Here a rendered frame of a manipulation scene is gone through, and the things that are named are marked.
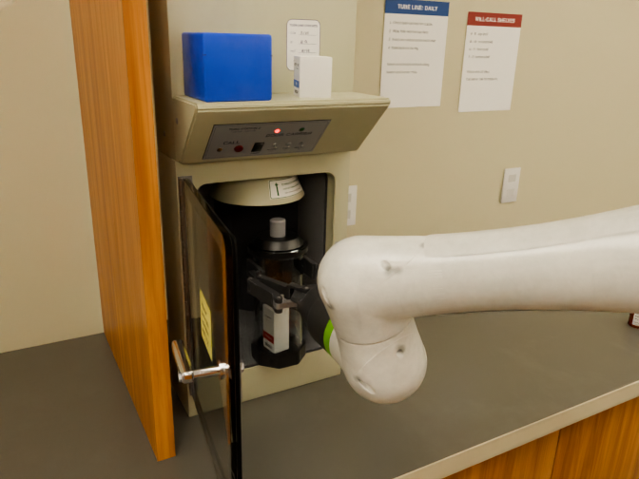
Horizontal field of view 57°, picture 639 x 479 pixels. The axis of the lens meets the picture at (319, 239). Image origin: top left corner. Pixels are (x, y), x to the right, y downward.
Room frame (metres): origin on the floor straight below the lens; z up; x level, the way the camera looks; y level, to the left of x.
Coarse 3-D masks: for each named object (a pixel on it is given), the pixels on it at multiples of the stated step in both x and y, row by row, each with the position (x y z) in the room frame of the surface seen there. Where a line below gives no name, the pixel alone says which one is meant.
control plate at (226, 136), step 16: (224, 128) 0.84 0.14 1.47; (240, 128) 0.85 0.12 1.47; (256, 128) 0.87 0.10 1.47; (272, 128) 0.88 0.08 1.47; (288, 128) 0.90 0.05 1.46; (320, 128) 0.93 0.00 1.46; (208, 144) 0.86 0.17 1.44; (224, 144) 0.87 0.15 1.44; (240, 144) 0.88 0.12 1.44; (304, 144) 0.95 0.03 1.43
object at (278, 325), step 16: (304, 240) 1.00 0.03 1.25; (272, 272) 0.94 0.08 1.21; (288, 272) 0.94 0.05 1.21; (256, 304) 0.95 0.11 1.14; (256, 320) 0.95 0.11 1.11; (272, 320) 0.93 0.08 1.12; (288, 320) 0.94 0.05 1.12; (256, 336) 0.95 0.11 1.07; (272, 336) 0.93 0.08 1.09; (288, 336) 0.94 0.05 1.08; (272, 352) 0.93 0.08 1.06
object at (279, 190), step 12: (252, 180) 1.00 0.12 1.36; (264, 180) 1.00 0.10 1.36; (276, 180) 1.01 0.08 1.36; (288, 180) 1.03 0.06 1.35; (216, 192) 1.02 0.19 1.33; (228, 192) 1.00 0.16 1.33; (240, 192) 0.99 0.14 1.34; (252, 192) 0.99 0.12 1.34; (264, 192) 0.99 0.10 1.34; (276, 192) 1.00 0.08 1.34; (288, 192) 1.01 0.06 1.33; (300, 192) 1.05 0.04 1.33; (240, 204) 0.98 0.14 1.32; (252, 204) 0.98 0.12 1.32; (264, 204) 0.98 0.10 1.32; (276, 204) 0.99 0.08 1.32
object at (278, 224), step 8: (272, 224) 0.97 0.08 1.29; (280, 224) 0.97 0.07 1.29; (264, 232) 1.00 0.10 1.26; (272, 232) 0.97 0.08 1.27; (280, 232) 0.97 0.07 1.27; (288, 232) 1.00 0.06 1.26; (256, 240) 0.97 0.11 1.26; (264, 240) 0.95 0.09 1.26; (272, 240) 0.95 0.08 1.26; (280, 240) 0.95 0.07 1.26; (288, 240) 0.95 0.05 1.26; (296, 240) 0.96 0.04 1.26; (264, 248) 0.94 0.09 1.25; (272, 248) 0.94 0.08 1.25; (280, 248) 0.94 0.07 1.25; (288, 248) 0.94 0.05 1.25
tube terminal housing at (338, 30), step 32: (160, 0) 0.92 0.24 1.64; (192, 0) 0.91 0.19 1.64; (224, 0) 0.93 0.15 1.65; (256, 0) 0.96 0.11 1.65; (288, 0) 0.99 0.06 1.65; (320, 0) 1.01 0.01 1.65; (352, 0) 1.04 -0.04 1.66; (160, 32) 0.93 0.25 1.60; (224, 32) 0.93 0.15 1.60; (256, 32) 0.96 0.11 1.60; (320, 32) 1.02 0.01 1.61; (352, 32) 1.05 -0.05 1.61; (160, 64) 0.94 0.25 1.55; (352, 64) 1.05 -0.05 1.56; (160, 96) 0.95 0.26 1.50; (160, 128) 0.96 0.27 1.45; (160, 160) 0.97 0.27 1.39; (256, 160) 0.96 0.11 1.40; (288, 160) 0.99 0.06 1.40; (320, 160) 1.02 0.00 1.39; (320, 352) 1.02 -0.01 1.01; (256, 384) 0.96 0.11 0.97; (288, 384) 0.99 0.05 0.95
